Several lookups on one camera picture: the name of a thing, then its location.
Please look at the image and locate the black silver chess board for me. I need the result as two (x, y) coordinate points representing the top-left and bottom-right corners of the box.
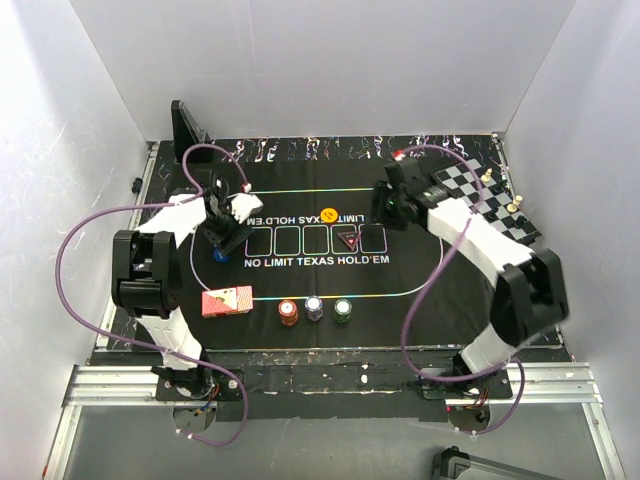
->
(435, 159), (541, 246)

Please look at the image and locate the blue round blind button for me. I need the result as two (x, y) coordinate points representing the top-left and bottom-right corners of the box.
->
(213, 249), (230, 262)

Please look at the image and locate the black case bottom corner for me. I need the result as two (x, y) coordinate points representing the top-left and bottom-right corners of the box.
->
(430, 446), (553, 480)

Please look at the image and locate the red playing card deck box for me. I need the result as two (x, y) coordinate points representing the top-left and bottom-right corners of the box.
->
(201, 286), (254, 318)

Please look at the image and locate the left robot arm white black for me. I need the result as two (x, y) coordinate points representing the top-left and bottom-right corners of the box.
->
(112, 174), (263, 400)

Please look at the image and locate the green poker chip stack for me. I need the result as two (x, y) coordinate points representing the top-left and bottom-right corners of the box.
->
(333, 298), (352, 324)

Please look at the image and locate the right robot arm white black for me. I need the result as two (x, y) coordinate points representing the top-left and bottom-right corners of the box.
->
(371, 157), (569, 398)

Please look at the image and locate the black card shoe holder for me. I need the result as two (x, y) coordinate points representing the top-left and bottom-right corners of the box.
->
(170, 100), (212, 162)

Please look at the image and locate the black triangular dealer button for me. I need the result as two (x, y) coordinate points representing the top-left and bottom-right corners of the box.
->
(337, 231), (360, 252)

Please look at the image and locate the white chess piece tall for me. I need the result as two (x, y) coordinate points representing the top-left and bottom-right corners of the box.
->
(481, 168), (492, 183)

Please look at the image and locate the blue poker chip stack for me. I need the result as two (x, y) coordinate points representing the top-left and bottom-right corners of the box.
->
(304, 296), (324, 322)

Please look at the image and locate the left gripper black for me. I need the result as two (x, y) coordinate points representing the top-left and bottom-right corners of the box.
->
(201, 198), (254, 257)

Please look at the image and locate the yellow round blind button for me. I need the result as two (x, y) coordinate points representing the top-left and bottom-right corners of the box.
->
(320, 207), (339, 223)

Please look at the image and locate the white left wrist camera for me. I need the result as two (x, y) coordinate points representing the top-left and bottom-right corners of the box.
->
(230, 193), (263, 224)

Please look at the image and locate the red poker chip stack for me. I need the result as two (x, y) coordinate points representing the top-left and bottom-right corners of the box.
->
(278, 299), (298, 327)

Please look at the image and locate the black poker felt mat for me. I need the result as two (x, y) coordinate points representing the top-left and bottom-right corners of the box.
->
(179, 160), (488, 350)

